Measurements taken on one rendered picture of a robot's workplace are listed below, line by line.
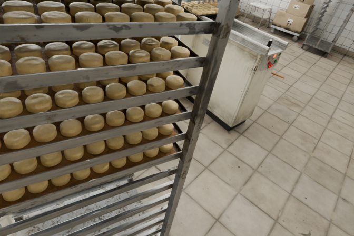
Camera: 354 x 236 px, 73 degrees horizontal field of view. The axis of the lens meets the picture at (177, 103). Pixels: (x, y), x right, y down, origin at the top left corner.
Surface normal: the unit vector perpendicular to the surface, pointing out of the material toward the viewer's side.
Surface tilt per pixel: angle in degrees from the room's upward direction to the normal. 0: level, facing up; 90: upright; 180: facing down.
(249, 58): 90
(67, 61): 0
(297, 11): 93
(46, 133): 0
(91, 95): 0
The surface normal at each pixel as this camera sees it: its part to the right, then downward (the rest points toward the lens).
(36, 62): 0.16, -0.80
